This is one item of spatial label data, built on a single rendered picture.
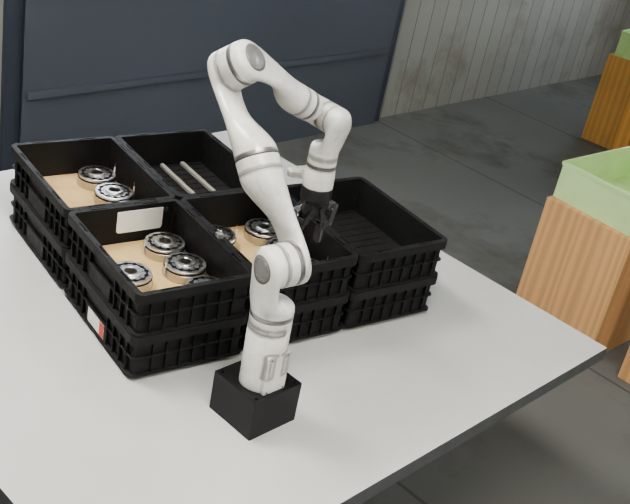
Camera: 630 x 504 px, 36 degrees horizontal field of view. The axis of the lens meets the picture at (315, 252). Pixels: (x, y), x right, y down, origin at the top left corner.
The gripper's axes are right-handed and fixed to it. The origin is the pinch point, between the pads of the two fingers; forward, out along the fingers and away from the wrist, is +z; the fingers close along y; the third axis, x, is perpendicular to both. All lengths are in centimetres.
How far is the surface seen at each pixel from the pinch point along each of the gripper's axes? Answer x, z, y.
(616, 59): 201, 35, 388
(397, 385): -31.2, 25.9, 10.5
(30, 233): 55, 20, -48
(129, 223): 30.3, 6.9, -32.3
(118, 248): 28.0, 12.2, -35.9
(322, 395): -27.5, 25.9, -9.4
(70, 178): 68, 12, -32
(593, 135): 200, 87, 389
